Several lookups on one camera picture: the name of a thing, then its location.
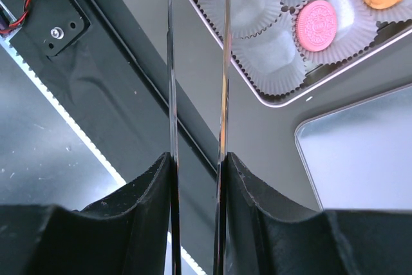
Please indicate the metal tongs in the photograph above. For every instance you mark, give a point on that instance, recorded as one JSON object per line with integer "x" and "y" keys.
{"x": 221, "y": 190}

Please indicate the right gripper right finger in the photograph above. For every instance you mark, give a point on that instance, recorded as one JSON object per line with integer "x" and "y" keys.
{"x": 272, "y": 234}

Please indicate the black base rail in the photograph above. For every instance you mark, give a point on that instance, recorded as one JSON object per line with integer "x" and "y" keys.
{"x": 79, "y": 119}

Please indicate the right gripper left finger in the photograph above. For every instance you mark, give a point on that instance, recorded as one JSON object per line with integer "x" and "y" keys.
{"x": 122, "y": 233}

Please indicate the silver tin lid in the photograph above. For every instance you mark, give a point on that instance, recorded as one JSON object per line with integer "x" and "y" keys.
{"x": 359, "y": 156}

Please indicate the pink cookie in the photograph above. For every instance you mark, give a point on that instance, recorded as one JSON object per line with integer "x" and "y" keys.
{"x": 316, "y": 26}

